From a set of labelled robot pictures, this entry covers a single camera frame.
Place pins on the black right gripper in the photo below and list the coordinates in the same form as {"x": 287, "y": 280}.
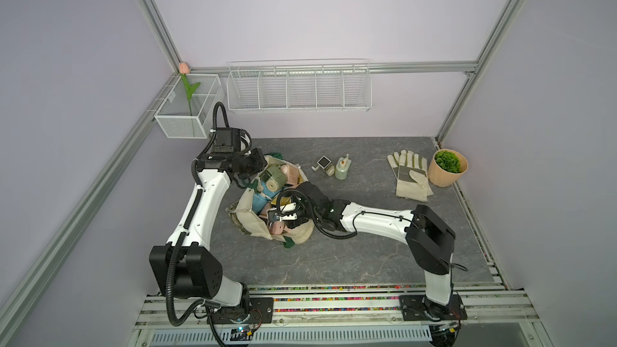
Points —
{"x": 292, "y": 222}

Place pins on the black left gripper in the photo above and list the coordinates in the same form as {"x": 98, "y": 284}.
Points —
{"x": 259, "y": 162}

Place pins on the beige pencil sharpener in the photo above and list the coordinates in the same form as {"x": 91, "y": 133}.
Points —
{"x": 326, "y": 165}

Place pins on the cream tote bag green handles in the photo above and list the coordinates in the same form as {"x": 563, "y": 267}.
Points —
{"x": 257, "y": 225}

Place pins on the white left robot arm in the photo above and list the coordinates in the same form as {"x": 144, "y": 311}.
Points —
{"x": 184, "y": 267}

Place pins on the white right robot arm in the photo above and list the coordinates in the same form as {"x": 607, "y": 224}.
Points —
{"x": 430, "y": 240}

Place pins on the olive green pencil sharpener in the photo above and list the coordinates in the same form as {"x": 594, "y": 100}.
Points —
{"x": 274, "y": 178}

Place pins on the blue pencil sharpener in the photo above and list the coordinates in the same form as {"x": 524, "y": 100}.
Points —
{"x": 260, "y": 199}

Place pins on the cream work gloves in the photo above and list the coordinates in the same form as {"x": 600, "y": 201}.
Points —
{"x": 410, "y": 169}

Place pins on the pink artificial tulip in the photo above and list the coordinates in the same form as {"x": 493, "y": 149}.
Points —
{"x": 190, "y": 88}

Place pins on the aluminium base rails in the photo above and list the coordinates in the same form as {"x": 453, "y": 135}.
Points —
{"x": 353, "y": 315}

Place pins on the potted green plant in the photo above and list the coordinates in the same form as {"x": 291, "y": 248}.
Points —
{"x": 447, "y": 167}

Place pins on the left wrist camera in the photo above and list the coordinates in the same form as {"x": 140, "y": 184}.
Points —
{"x": 227, "y": 140}

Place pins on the small white wire basket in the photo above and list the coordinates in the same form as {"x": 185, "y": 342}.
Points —
{"x": 186, "y": 111}

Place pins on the long white wire basket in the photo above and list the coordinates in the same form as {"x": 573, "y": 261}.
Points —
{"x": 299, "y": 85}

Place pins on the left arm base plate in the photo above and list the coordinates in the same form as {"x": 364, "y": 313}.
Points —
{"x": 241, "y": 311}

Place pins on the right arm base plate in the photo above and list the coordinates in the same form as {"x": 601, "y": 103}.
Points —
{"x": 431, "y": 307}

